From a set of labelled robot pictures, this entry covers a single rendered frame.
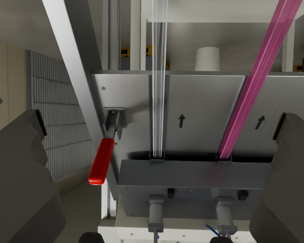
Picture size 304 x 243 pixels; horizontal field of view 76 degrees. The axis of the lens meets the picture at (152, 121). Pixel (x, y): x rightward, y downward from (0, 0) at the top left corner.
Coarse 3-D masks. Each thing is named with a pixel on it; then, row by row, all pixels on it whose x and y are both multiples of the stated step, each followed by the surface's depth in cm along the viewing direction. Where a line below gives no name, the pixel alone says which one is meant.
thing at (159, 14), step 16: (160, 0) 16; (160, 16) 17; (160, 32) 18; (160, 48) 19; (160, 64) 20; (160, 80) 22; (160, 96) 23; (160, 112) 25; (160, 128) 27; (160, 144) 30
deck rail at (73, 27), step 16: (48, 0) 16; (64, 0) 16; (80, 0) 20; (48, 16) 17; (64, 16) 17; (80, 16) 20; (64, 32) 18; (80, 32) 20; (64, 48) 19; (80, 48) 20; (96, 48) 25; (80, 64) 21; (96, 64) 25; (80, 80) 22; (80, 96) 24; (96, 96) 25; (96, 112) 26; (96, 128) 28; (96, 144) 30; (112, 160) 35; (112, 176) 37; (112, 192) 42
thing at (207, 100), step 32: (128, 96) 25; (192, 96) 25; (224, 96) 24; (288, 96) 24; (128, 128) 29; (192, 128) 29; (224, 128) 29; (256, 128) 28; (192, 160) 35; (256, 160) 34
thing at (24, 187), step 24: (24, 120) 9; (0, 144) 8; (24, 144) 8; (0, 168) 7; (24, 168) 7; (0, 192) 6; (24, 192) 6; (48, 192) 6; (0, 216) 5; (24, 216) 5; (48, 216) 6; (0, 240) 5; (24, 240) 5; (48, 240) 6
